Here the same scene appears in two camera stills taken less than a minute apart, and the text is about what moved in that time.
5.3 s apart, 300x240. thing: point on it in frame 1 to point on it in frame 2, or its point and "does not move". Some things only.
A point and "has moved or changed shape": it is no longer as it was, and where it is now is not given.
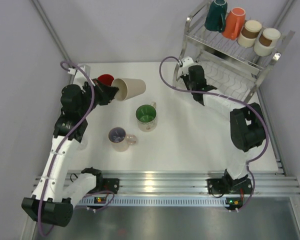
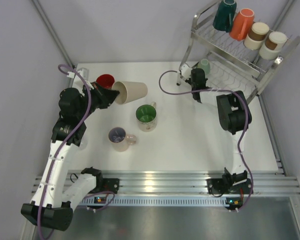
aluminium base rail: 189,182 does not move
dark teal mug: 216,18 to 224,15
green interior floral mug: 146,115 does not move
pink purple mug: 119,140 does not move
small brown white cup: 247,37 to 254,40
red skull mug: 106,79 does not move
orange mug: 234,23 to 241,24
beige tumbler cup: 128,88 has moved or changed shape
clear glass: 83,145 does not move
